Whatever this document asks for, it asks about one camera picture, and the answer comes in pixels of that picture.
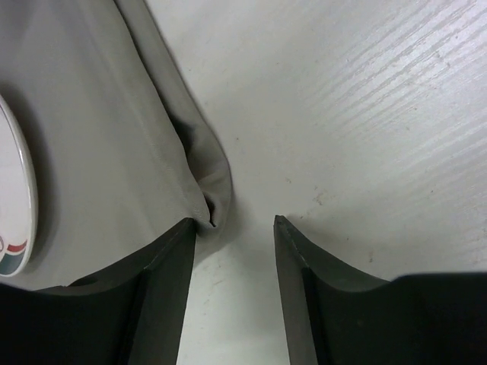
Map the white plate green red rim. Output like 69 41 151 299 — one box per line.
1 99 38 278

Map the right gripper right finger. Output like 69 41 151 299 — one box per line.
274 216 486 364

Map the grey cloth placemat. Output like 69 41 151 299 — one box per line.
1 1 232 290

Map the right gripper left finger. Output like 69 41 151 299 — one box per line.
1 218 196 364

